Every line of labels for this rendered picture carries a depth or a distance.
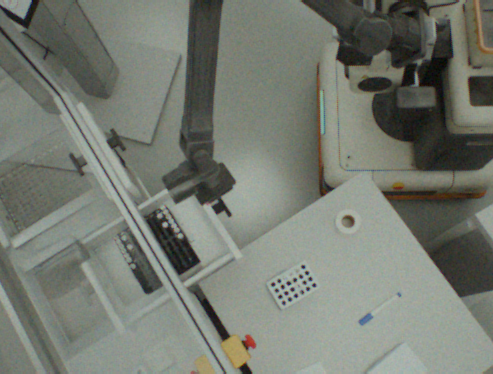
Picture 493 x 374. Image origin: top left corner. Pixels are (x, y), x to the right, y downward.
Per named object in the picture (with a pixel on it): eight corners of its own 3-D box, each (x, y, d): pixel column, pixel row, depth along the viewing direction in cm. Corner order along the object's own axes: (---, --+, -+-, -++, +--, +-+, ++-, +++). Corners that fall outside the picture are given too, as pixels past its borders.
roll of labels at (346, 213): (342, 240, 157) (344, 238, 153) (329, 219, 158) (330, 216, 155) (363, 228, 157) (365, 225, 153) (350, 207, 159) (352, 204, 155)
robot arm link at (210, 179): (223, 173, 122) (211, 151, 123) (196, 188, 121) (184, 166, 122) (226, 181, 128) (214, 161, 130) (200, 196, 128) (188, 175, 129)
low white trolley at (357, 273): (337, 222, 235) (364, 169, 162) (428, 351, 220) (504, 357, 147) (221, 297, 230) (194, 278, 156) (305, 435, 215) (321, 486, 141)
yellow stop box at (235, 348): (239, 332, 144) (237, 331, 137) (254, 356, 142) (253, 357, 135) (222, 343, 144) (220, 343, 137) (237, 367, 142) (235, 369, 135)
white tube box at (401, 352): (400, 341, 149) (404, 341, 144) (423, 368, 147) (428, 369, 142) (364, 372, 148) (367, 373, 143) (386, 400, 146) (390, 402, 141)
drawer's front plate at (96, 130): (93, 116, 164) (80, 100, 153) (142, 196, 157) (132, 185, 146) (88, 119, 164) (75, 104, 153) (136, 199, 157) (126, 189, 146)
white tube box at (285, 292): (304, 261, 156) (305, 260, 152) (320, 288, 154) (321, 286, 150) (266, 284, 155) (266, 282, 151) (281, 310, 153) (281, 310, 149)
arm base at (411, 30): (427, 55, 121) (423, 6, 124) (401, 44, 117) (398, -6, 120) (396, 70, 128) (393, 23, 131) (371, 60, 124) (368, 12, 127)
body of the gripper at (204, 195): (187, 186, 135) (183, 177, 128) (223, 163, 136) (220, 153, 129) (202, 207, 133) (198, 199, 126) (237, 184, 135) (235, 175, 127)
